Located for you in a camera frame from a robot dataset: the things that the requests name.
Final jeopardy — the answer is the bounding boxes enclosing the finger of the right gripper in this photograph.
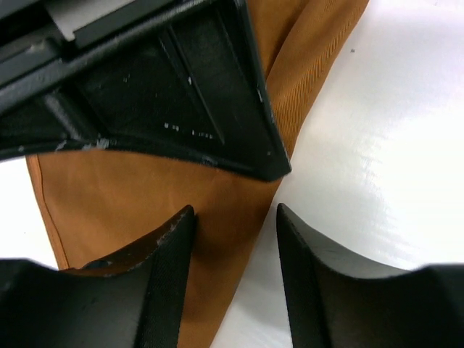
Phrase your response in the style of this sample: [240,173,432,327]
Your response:
[1,1,291,181]

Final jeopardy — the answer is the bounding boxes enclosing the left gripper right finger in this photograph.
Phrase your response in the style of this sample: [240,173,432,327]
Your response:
[276,204,463,347]

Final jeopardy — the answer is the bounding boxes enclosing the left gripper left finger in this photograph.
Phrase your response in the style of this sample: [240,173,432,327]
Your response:
[1,206,196,347]

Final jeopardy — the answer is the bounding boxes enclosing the orange-brown cloth napkin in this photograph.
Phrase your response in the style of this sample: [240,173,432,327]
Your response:
[26,0,367,347]

